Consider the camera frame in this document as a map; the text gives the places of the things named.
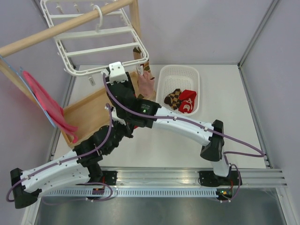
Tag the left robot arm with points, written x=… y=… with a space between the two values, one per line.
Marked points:
x=78 y=166

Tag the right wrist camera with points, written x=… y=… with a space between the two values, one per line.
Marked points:
x=115 y=73

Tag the white slotted cable duct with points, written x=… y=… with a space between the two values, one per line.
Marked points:
x=134 y=192

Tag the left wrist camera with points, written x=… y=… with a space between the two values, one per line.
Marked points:
x=110 y=109

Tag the white clip sock hanger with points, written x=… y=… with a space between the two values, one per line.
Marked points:
x=89 y=48

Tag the white perforated plastic basket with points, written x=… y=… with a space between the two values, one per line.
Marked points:
x=181 y=77

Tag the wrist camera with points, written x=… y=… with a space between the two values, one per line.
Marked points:
x=110 y=109
x=115 y=73

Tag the brown argyle sock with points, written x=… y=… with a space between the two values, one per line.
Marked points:
x=173 y=100

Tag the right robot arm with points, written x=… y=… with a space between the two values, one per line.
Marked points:
x=130 y=112

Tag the pink cloth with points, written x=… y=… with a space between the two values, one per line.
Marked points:
x=54 y=110

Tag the pink sock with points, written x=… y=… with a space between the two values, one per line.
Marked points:
x=146 y=84

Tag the brown sock behind post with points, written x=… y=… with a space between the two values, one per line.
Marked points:
x=144 y=65

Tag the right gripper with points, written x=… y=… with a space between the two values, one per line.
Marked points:
x=129 y=84

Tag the plain red sock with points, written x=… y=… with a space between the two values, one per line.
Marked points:
x=187 y=101

